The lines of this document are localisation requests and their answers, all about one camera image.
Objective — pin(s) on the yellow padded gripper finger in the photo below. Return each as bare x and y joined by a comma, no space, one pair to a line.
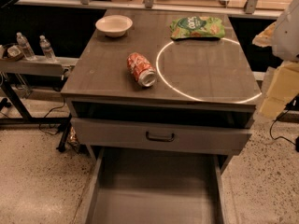
283,88
264,38

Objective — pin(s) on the green rice chip bag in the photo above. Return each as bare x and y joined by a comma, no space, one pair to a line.
197,27

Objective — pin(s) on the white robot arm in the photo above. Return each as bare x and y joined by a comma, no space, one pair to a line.
283,37

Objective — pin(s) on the grey drawer cabinet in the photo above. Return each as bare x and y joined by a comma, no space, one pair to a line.
198,82

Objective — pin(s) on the open grey middle drawer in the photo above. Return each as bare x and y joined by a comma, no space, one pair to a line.
134,186

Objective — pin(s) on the orange soda can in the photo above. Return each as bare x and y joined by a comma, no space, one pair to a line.
141,69

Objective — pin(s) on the white bowl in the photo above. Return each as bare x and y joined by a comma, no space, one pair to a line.
114,25

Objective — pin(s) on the right clear water bottle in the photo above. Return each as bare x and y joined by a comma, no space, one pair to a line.
47,49

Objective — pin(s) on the clear water bottle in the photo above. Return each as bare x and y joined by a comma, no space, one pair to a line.
47,49
25,47

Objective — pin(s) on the left clear water bottle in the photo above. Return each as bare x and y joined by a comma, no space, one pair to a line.
25,47

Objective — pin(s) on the grey side table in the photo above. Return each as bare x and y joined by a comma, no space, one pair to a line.
26,119

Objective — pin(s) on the small bowl on side table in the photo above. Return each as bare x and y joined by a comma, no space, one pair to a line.
12,53

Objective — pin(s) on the upper grey drawer with handle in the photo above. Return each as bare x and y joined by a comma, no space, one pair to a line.
166,137

